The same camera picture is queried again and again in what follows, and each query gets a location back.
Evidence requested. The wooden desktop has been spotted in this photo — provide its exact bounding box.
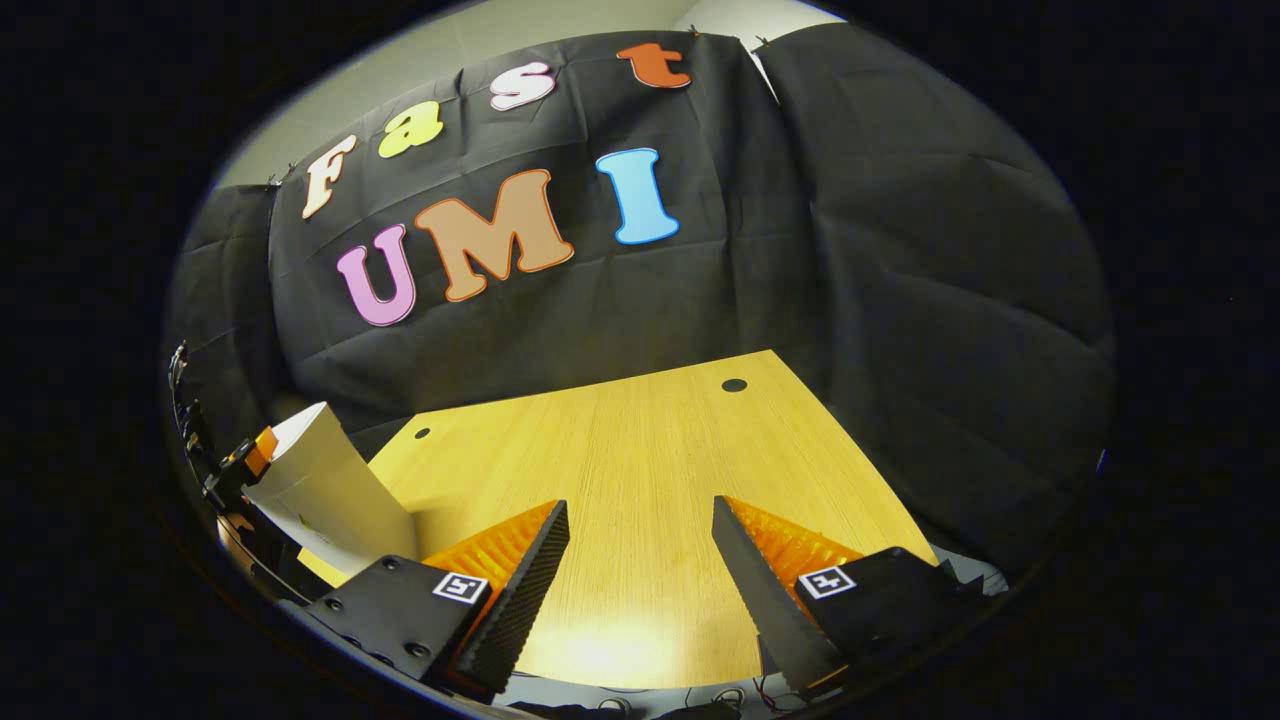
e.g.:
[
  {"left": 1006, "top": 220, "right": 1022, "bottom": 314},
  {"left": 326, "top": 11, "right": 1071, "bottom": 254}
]
[{"left": 298, "top": 349, "right": 941, "bottom": 691}]

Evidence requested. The white desktop garbage bin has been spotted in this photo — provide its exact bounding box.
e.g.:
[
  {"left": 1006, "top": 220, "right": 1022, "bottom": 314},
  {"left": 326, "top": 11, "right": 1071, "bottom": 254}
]
[{"left": 243, "top": 402, "right": 421, "bottom": 578}]

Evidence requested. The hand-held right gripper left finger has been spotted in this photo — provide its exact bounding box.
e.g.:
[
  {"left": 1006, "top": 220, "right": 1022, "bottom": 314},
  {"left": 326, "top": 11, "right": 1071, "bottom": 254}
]
[{"left": 300, "top": 499, "right": 571, "bottom": 704}]

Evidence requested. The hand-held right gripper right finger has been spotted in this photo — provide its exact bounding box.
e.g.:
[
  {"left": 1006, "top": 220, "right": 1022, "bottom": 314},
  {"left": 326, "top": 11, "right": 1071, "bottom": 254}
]
[{"left": 712, "top": 494, "right": 986, "bottom": 698}]

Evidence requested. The black backdrop cloth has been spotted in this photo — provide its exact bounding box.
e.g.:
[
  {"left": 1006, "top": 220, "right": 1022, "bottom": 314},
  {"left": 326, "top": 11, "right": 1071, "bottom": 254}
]
[{"left": 160, "top": 22, "right": 1116, "bottom": 581}]

